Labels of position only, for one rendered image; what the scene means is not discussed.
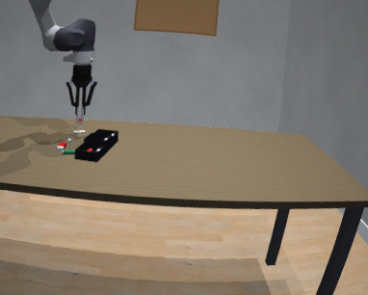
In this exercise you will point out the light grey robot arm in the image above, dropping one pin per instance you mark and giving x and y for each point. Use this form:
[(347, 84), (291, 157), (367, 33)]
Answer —
[(80, 35)]

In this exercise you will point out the black rack of three bins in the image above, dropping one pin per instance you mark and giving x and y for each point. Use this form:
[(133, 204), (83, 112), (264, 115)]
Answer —
[(99, 148)]

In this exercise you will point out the red and white eraser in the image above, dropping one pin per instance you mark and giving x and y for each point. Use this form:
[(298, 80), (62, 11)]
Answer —
[(61, 147)]

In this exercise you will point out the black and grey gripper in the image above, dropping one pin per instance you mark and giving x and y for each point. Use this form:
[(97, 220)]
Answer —
[(81, 81)]

